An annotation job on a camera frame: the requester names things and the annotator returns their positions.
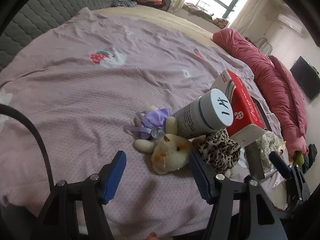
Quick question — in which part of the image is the crumpled plastic wrapper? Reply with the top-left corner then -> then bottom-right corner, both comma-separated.
256,131 -> 286,171

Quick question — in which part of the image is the white air conditioner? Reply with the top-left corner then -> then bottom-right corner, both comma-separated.
277,14 -> 303,34

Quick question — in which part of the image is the lilac patterned bed sheet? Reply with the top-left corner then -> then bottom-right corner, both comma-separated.
0,6 -> 286,235

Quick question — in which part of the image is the green cloth under quilt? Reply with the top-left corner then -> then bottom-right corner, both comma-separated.
293,151 -> 304,167

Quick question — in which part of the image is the plush toy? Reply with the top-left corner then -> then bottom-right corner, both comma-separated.
124,106 -> 193,175

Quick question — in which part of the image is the dark folded clothes pile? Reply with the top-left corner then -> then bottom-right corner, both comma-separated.
302,144 -> 317,174

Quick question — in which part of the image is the red white tissue box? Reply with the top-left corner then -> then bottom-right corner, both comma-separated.
211,70 -> 265,147

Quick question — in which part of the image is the black cable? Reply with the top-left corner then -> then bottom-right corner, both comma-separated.
0,103 -> 55,193

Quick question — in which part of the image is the wall mounted black television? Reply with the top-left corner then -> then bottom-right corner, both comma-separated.
290,56 -> 320,101

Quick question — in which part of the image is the grey quilted headboard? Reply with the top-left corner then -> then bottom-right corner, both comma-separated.
1,0 -> 114,69

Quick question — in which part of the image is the white cylindrical bottle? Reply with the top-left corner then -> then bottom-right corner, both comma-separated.
173,88 -> 233,139

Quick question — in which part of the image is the pink red folded quilt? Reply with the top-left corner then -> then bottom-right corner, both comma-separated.
213,28 -> 309,157

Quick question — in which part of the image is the cream right curtain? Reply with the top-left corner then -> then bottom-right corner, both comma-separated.
228,0 -> 268,34

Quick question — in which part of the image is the leopard print fabric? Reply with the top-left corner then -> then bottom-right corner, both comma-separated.
192,128 -> 241,178

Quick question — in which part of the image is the beige mattress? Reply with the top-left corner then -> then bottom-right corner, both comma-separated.
93,5 -> 227,54

